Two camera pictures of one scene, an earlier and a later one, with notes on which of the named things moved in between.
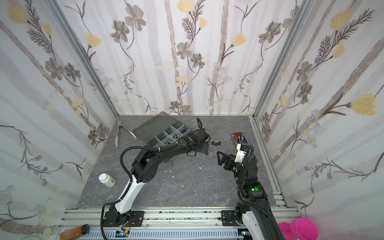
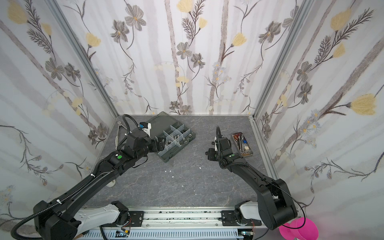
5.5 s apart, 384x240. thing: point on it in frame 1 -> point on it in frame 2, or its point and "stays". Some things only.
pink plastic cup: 302,228 stays
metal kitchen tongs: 117,137 stays
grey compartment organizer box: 161,130 stays
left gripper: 205,150 -> 161,145
